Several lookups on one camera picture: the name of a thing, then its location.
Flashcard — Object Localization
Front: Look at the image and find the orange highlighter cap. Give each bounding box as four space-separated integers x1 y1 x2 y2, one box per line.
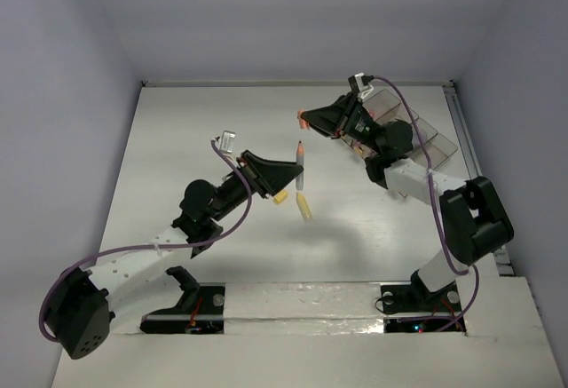
297 110 310 130

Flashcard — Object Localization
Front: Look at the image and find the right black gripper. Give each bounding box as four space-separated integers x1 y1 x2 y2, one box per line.
297 91 383 154

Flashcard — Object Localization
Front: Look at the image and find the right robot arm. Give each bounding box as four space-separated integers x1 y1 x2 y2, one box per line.
299 93 514 310

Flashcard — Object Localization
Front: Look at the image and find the orange tip clear highlighter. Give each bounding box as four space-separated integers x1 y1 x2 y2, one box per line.
296 140 305 192

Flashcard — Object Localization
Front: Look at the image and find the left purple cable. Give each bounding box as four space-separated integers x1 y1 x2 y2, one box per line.
37 137 254 344

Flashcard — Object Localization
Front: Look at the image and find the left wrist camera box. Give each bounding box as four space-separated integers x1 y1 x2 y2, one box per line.
215 130 236 155

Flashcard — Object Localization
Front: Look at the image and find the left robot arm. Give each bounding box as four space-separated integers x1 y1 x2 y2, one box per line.
39 150 304 360

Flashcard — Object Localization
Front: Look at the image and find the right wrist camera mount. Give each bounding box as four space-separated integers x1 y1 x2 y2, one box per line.
348 73 375 102

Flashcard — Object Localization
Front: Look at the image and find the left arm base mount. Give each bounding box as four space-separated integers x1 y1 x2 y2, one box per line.
139 265 225 335

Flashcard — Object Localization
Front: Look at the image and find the yellow highlighter cap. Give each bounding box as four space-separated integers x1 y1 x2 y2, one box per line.
273 190 288 205

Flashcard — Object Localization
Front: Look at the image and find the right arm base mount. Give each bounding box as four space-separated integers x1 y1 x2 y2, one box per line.
374 274 466 334

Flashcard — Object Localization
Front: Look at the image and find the yellow highlighter pen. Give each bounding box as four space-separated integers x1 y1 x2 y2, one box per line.
296 192 312 222

